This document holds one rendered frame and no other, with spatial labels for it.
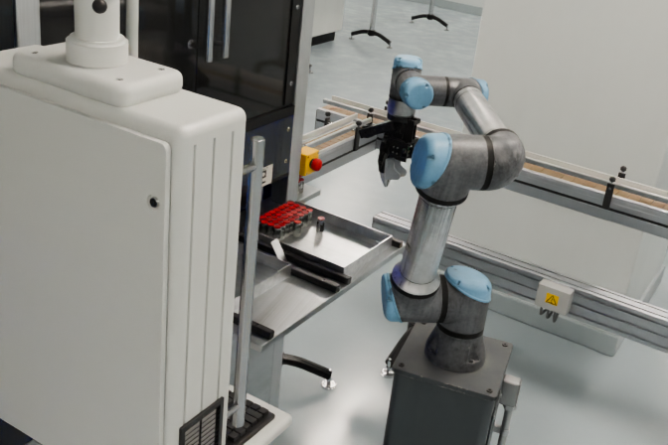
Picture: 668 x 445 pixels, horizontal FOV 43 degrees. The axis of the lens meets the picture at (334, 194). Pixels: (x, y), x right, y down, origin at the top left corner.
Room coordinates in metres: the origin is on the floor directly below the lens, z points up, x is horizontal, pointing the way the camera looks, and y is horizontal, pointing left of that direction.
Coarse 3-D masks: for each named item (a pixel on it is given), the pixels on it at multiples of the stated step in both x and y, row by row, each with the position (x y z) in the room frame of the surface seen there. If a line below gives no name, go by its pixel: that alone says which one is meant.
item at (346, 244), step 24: (312, 216) 2.35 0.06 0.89; (336, 216) 2.31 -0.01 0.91; (264, 240) 2.12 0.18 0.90; (288, 240) 2.17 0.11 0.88; (312, 240) 2.19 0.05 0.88; (336, 240) 2.21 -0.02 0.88; (360, 240) 2.22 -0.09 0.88; (384, 240) 2.17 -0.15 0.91; (336, 264) 2.00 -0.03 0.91; (360, 264) 2.06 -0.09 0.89
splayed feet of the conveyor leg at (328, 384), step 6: (282, 354) 2.71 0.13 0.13; (282, 360) 2.70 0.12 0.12; (288, 360) 2.70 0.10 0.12; (294, 360) 2.70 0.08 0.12; (300, 360) 2.71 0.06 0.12; (306, 360) 2.72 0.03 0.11; (294, 366) 2.70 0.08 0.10; (300, 366) 2.70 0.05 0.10; (306, 366) 2.70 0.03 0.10; (312, 366) 2.71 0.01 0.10; (318, 366) 2.72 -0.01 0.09; (312, 372) 2.71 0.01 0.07; (318, 372) 2.71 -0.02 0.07; (324, 372) 2.71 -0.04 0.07; (330, 372) 2.72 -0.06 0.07; (330, 378) 2.72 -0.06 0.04; (324, 384) 2.72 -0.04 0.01; (330, 384) 2.72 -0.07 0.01
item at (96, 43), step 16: (80, 0) 1.32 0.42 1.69; (96, 0) 1.23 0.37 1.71; (112, 0) 1.33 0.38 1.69; (80, 16) 1.32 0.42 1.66; (96, 16) 1.32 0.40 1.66; (112, 16) 1.33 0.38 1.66; (80, 32) 1.32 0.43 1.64; (96, 32) 1.32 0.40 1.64; (112, 32) 1.33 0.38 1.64; (80, 48) 1.30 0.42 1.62; (96, 48) 1.30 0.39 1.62; (112, 48) 1.32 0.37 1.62; (80, 64) 1.30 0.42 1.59; (96, 64) 1.30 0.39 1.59; (112, 64) 1.32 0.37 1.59
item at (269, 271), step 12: (240, 252) 2.06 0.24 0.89; (240, 264) 2.00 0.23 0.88; (264, 264) 2.01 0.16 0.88; (276, 264) 1.99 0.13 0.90; (288, 264) 1.97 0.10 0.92; (240, 276) 1.94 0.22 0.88; (264, 276) 1.95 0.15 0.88; (276, 276) 1.92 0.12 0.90; (288, 276) 1.97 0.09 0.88; (240, 288) 1.88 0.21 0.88; (264, 288) 1.88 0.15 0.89
